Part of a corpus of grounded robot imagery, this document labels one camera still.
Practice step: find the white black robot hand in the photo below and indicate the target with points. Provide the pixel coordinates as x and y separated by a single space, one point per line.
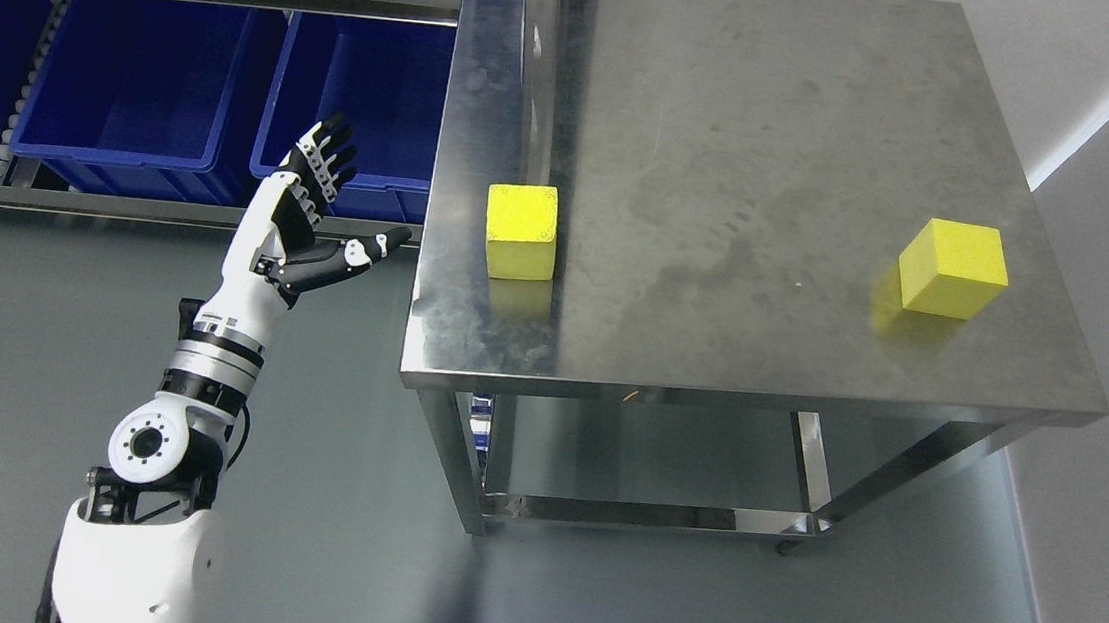
276 255

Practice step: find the yellow foam block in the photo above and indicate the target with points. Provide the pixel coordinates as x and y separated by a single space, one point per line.
521 232
952 269

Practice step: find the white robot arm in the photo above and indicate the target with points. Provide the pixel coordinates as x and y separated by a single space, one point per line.
143 544

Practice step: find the blue plastic bin middle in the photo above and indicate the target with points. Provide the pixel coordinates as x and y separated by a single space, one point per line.
153 99

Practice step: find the blue plastic bin right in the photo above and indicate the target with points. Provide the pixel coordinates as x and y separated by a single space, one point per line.
389 79

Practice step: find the stainless steel table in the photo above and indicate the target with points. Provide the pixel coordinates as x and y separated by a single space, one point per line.
737 180

